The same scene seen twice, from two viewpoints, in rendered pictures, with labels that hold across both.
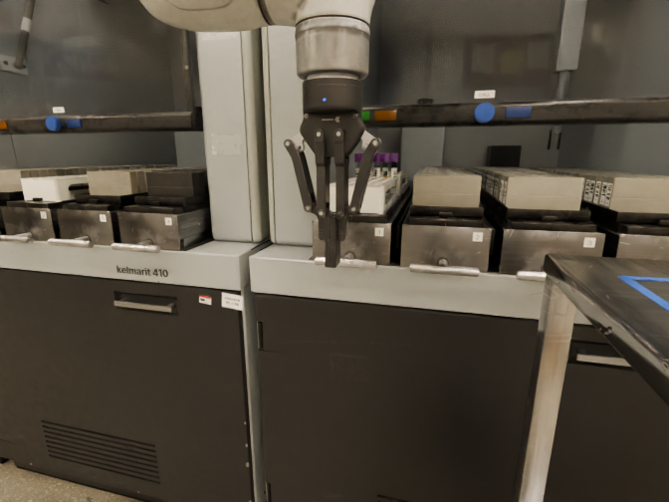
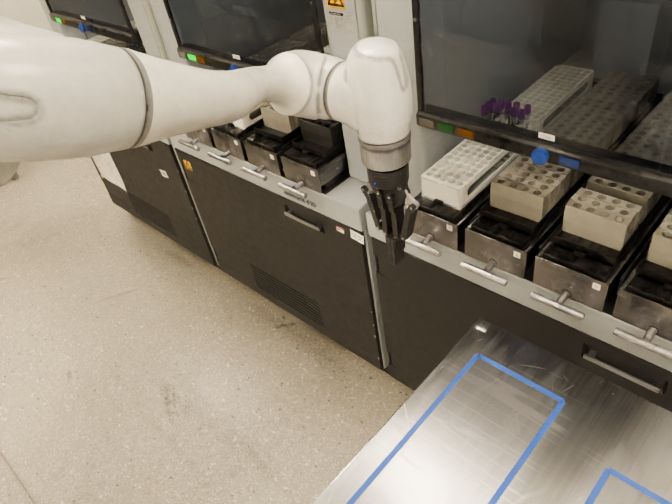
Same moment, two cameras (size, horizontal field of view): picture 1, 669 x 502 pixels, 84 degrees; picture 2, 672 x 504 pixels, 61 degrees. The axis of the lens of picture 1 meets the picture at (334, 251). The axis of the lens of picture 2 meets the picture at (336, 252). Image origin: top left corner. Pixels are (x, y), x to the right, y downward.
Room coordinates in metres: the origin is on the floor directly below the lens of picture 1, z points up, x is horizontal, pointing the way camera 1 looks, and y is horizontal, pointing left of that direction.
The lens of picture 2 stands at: (-0.27, -0.40, 1.55)
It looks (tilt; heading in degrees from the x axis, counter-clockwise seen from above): 40 degrees down; 35
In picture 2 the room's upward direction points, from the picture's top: 11 degrees counter-clockwise
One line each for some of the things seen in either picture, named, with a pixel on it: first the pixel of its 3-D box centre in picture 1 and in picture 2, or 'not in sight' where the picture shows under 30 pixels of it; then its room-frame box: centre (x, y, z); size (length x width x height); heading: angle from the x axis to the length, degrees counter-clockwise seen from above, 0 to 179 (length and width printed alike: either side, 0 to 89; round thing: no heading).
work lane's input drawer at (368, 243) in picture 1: (376, 211); (508, 154); (0.92, -0.11, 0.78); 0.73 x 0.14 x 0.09; 166
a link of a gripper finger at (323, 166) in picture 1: (323, 174); (386, 209); (0.50, 0.01, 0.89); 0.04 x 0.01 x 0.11; 166
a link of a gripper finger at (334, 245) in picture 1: (334, 240); (397, 248); (0.50, 0.00, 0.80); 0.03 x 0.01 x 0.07; 166
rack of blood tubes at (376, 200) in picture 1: (368, 194); (478, 161); (0.79, -0.07, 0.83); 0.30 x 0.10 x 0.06; 166
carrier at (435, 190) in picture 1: (445, 193); (518, 199); (0.66, -0.19, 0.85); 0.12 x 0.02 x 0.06; 76
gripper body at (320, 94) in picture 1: (333, 120); (389, 182); (0.50, 0.00, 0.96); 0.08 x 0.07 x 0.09; 76
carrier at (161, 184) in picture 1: (172, 186); (318, 132); (0.80, 0.34, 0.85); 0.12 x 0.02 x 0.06; 76
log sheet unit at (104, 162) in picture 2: not in sight; (97, 154); (1.04, 1.67, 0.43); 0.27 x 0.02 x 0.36; 76
